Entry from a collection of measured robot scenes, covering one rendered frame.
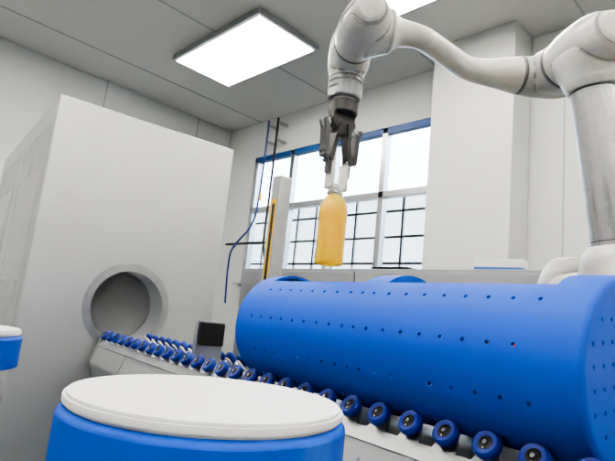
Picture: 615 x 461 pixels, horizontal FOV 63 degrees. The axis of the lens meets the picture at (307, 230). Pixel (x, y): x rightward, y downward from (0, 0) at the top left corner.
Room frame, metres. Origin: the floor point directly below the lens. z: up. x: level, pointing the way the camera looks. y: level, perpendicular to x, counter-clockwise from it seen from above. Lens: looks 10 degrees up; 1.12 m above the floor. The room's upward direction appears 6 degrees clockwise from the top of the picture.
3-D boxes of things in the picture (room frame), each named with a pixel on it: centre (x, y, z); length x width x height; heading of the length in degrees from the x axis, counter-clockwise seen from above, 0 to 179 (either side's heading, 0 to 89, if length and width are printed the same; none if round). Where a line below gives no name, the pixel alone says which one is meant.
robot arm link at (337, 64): (1.22, -0.06, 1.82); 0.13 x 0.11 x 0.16; 6
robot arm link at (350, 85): (1.23, -0.06, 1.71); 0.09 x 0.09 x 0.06
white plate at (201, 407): (0.55, 0.08, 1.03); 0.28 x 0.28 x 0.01
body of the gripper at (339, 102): (1.23, -0.06, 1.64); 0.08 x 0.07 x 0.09; 128
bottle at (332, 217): (1.23, -0.06, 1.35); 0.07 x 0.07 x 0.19
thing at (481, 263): (2.59, -1.02, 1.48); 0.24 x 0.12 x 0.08; 53
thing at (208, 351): (1.75, 0.29, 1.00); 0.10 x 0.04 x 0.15; 128
